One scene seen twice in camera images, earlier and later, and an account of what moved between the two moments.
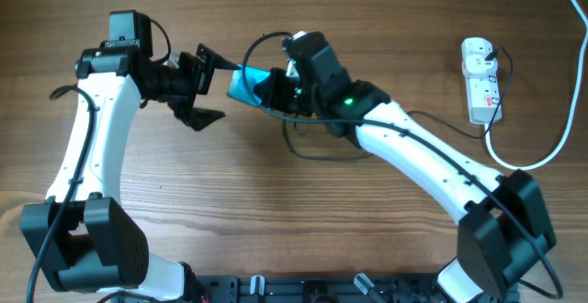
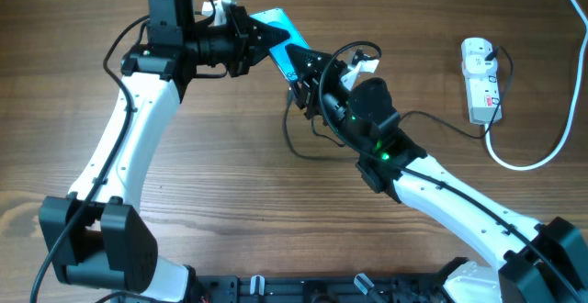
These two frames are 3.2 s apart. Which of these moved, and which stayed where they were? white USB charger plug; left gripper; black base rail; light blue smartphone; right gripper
Moved: right gripper; light blue smartphone; left gripper
Stayed: white USB charger plug; black base rail
